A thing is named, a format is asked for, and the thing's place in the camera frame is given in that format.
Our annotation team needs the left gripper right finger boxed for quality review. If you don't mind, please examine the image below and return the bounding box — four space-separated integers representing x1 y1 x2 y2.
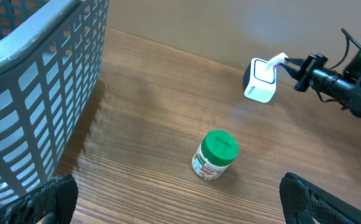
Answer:
279 172 361 224

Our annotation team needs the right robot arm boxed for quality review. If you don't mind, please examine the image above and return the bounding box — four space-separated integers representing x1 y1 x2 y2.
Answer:
282 50 361 118

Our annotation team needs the grey plastic shopping basket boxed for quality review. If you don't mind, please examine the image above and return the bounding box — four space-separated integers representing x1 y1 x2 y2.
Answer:
0 0 109 207

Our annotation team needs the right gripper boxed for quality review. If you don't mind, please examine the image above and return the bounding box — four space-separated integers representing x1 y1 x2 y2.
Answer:
281 54 328 92

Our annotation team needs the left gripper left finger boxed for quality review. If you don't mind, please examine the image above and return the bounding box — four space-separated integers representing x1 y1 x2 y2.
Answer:
0 174 78 224

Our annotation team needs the green lid jar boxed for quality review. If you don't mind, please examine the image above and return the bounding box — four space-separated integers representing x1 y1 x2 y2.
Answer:
192 129 239 180

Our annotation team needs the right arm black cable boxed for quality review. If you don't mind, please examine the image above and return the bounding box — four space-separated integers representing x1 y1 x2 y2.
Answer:
328 27 361 71

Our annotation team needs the white barcode scanner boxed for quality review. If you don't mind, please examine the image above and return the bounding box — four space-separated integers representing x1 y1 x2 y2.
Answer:
243 58 276 103

